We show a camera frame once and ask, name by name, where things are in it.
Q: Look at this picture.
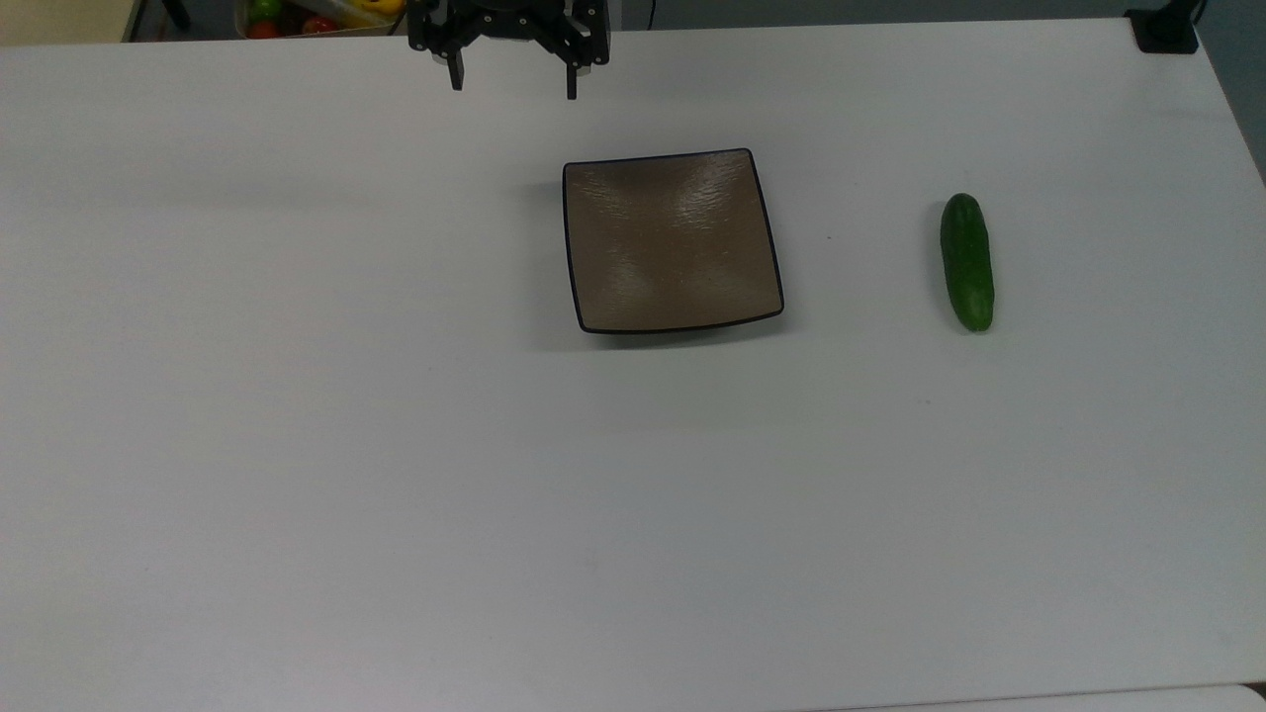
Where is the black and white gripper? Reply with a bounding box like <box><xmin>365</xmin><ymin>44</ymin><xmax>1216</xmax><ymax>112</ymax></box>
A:
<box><xmin>407</xmin><ymin>0</ymin><xmax>611</xmax><ymax>101</ymax></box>

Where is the green cucumber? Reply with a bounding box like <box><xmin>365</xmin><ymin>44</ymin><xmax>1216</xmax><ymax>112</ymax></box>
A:
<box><xmin>939</xmin><ymin>192</ymin><xmax>996</xmax><ymax>333</ymax></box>

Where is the square brown ceramic plate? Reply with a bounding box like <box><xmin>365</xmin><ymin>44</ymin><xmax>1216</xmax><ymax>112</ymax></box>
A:
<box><xmin>562</xmin><ymin>147</ymin><xmax>786</xmax><ymax>335</ymax></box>

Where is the cardboard box of toy fruit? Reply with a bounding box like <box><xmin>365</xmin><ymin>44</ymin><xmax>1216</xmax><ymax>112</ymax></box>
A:
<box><xmin>233</xmin><ymin>0</ymin><xmax>410</xmax><ymax>40</ymax></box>

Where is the black stand leg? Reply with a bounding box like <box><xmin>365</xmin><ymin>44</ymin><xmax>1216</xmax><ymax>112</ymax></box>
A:
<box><xmin>123</xmin><ymin>0</ymin><xmax>193</xmax><ymax>43</ymax></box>

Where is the black table clamp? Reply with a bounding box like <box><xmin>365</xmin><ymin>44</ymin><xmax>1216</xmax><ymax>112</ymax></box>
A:
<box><xmin>1126</xmin><ymin>0</ymin><xmax>1206</xmax><ymax>55</ymax></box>

